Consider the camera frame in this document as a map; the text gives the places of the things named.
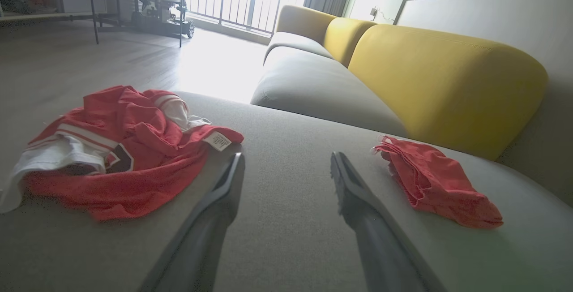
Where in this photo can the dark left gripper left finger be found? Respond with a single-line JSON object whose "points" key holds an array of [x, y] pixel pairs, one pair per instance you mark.
{"points": [[201, 247]]}

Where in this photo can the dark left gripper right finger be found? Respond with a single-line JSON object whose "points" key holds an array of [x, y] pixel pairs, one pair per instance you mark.
{"points": [[385, 256]]}

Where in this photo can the red white striped garment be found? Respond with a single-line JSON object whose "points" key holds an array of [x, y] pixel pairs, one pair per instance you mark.
{"points": [[147, 180]]}

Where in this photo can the large grey sofa seat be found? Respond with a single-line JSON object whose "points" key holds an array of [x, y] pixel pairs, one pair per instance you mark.
{"points": [[291, 247]]}

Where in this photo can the small plain red cloth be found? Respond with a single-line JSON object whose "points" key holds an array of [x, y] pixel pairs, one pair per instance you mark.
{"points": [[438, 184]]}

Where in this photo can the large yellow sofa backrest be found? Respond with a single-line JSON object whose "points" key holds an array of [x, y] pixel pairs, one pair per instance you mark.
{"points": [[447, 86]]}

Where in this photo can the long grey sofa seat cushion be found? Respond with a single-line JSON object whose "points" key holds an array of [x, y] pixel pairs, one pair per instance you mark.
{"points": [[313, 86]]}

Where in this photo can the small yellow sofa backrest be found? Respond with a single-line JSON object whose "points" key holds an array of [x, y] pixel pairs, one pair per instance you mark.
{"points": [[347, 36]]}

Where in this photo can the short grey sofa seat cushion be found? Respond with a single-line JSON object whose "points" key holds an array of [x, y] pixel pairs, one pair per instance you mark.
{"points": [[295, 41]]}

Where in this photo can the wheeled machine behind table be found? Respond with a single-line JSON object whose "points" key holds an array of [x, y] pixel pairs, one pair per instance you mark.
{"points": [[163, 14]]}

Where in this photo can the curved yellow sofa end backrest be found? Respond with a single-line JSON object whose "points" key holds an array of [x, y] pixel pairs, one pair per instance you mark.
{"points": [[302, 21]]}

